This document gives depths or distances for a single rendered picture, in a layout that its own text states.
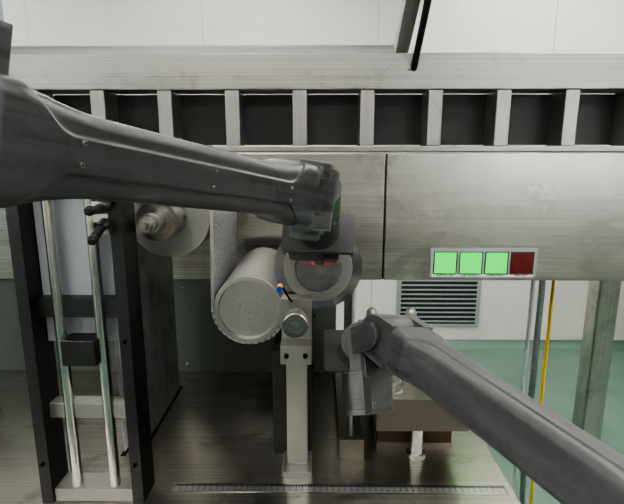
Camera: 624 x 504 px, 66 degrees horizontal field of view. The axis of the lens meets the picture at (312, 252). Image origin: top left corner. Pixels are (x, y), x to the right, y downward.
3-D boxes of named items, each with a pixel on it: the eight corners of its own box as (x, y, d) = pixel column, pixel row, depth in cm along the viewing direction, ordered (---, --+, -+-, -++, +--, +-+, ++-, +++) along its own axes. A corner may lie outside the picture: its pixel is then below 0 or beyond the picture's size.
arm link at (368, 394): (425, 321, 65) (374, 319, 61) (437, 410, 61) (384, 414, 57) (373, 335, 75) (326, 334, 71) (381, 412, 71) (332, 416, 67)
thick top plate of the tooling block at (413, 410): (375, 431, 82) (376, 398, 81) (357, 341, 121) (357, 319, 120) (469, 431, 82) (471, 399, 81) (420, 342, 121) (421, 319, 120)
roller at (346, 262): (284, 302, 81) (282, 234, 78) (292, 266, 106) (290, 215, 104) (352, 300, 81) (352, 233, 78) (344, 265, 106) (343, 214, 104)
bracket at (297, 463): (281, 480, 80) (279, 305, 74) (284, 456, 87) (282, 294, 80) (311, 480, 80) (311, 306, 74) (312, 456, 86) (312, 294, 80)
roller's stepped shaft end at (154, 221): (131, 237, 68) (129, 215, 67) (146, 231, 74) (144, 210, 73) (153, 237, 68) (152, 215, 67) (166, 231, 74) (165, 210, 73)
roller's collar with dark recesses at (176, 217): (136, 241, 74) (133, 200, 73) (150, 234, 80) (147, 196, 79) (177, 241, 74) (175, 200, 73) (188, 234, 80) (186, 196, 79)
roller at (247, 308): (214, 342, 83) (211, 275, 80) (238, 299, 108) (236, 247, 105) (283, 343, 83) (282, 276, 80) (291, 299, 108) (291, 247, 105)
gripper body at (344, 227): (353, 259, 67) (357, 232, 61) (281, 256, 68) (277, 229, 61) (354, 220, 70) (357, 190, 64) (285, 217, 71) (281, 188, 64)
